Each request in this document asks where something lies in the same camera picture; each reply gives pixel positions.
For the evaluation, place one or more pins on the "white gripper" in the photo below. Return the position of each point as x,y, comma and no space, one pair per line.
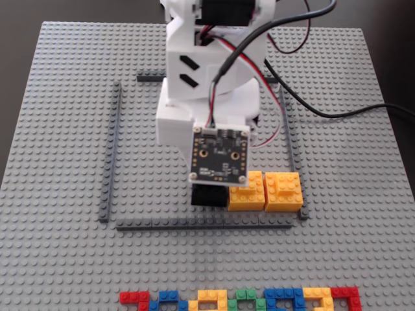
173,129

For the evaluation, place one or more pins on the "black Lego cube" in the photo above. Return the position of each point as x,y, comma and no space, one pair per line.
207,196

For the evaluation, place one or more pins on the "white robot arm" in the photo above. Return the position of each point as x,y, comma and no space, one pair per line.
181,35

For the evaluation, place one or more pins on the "yellow Lego cube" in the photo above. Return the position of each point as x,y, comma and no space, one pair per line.
246,197
282,194

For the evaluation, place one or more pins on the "dark grey Lego strip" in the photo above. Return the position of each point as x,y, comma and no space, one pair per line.
110,152
150,77
293,155
194,224

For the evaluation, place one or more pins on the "grey Lego baseplate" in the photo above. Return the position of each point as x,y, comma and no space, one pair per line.
65,129

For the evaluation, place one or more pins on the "blue Lego brick letter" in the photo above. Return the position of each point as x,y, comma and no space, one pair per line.
167,296
282,293

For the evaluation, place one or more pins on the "yellow Lego brick letter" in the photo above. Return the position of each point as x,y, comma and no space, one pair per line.
317,292
210,294

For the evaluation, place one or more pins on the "red Lego brick letter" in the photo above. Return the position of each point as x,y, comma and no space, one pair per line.
347,291
133,296

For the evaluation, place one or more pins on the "green Lego brick letter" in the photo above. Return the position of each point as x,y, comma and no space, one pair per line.
246,294

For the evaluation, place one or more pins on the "black camera circuit board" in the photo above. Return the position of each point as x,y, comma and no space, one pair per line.
220,155

